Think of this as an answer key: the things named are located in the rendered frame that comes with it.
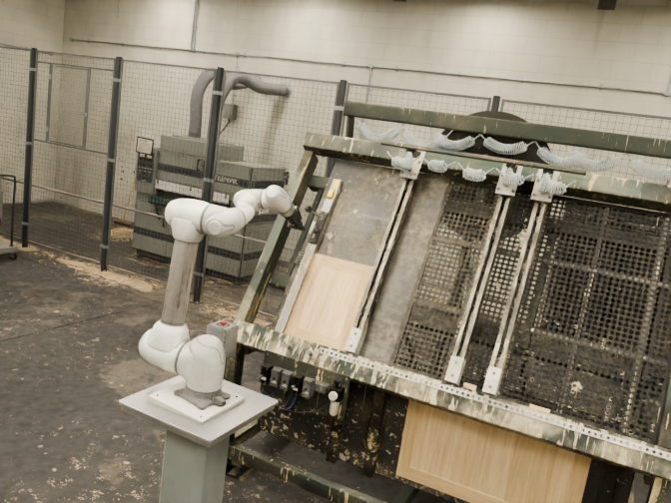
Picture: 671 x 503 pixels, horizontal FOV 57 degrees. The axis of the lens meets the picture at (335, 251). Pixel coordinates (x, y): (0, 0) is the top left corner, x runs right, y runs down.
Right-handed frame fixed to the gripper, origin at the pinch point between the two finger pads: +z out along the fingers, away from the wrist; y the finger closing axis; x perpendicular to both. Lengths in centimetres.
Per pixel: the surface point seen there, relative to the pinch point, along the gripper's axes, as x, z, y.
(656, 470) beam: 190, 11, 67
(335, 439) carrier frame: 42, 51, 98
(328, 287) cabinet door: 21.9, 14.1, 25.9
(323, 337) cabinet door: 29, 14, 53
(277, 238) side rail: -17.4, 10.7, 5.7
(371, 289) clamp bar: 47, 12, 21
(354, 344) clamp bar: 49, 8, 53
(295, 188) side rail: -18.9, 10.6, -27.0
